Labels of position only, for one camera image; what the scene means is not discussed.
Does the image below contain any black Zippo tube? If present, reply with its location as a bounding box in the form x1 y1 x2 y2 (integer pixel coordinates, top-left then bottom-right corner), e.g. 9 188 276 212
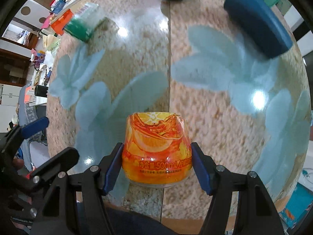
34 85 48 98

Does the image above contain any person's blue trouser leg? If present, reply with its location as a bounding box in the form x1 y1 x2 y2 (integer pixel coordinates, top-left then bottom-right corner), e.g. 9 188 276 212
69 198 176 234

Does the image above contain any orange plastic bag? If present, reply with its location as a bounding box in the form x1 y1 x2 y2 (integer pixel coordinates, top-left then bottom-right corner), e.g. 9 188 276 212
51 9 74 36

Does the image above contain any clear jar green lid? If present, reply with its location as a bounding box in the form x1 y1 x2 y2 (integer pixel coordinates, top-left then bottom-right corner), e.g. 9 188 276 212
64 3 106 42

